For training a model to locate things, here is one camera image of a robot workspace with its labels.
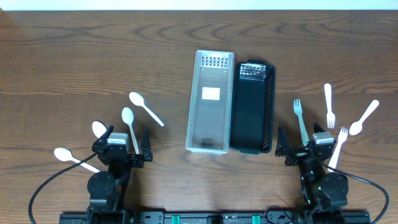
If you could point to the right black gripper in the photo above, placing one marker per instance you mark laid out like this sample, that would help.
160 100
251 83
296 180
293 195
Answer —
302 150

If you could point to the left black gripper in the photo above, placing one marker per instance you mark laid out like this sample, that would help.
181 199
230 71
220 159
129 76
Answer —
123 156

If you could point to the white plastic fork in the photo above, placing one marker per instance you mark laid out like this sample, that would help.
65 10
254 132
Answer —
303 131
342 137
330 116

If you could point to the black plastic mesh basket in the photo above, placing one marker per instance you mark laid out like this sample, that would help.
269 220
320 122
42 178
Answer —
252 107

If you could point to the white plastic spoon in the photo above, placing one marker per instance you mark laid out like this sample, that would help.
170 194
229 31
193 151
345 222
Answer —
64 155
138 100
357 126
98 128
128 118

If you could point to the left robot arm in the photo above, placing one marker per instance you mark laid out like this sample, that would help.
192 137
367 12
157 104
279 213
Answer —
107 189

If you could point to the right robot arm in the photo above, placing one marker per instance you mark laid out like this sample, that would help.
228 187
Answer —
321 190

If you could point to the clear plastic mesh basket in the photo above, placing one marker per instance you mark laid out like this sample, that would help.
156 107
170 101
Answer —
209 120

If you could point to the white label sticker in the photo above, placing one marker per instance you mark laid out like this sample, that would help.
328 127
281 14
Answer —
210 93

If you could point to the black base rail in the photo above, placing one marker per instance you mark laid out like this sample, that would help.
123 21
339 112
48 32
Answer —
269 216

